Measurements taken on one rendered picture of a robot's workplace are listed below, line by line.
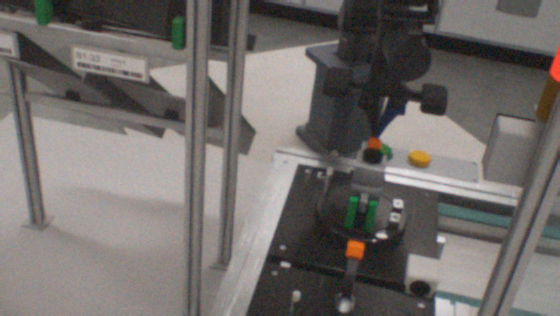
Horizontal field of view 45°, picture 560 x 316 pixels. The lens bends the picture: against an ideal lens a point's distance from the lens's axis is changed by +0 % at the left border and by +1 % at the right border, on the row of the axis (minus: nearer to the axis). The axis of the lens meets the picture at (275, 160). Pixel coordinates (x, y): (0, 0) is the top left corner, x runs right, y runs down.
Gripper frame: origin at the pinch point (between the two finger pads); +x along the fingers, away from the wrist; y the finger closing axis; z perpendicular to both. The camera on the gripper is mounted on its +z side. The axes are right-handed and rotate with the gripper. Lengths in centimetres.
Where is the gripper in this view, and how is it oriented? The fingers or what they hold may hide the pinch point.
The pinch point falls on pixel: (379, 119)
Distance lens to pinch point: 107.2
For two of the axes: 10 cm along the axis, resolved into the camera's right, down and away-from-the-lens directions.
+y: -9.7, -1.9, 1.3
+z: 2.2, -5.4, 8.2
